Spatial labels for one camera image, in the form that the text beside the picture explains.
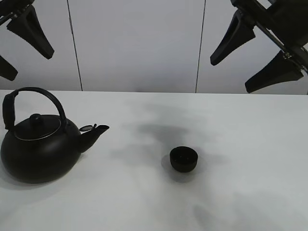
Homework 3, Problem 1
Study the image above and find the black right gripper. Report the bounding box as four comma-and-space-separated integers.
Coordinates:
210, 0, 308, 93

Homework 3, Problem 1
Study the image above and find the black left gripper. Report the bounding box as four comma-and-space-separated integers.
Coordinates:
0, 0, 54, 81

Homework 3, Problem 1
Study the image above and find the black round teapot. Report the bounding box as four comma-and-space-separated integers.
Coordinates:
0, 87, 110, 184

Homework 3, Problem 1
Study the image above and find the small black teacup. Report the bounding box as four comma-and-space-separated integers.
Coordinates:
169, 146, 198, 173

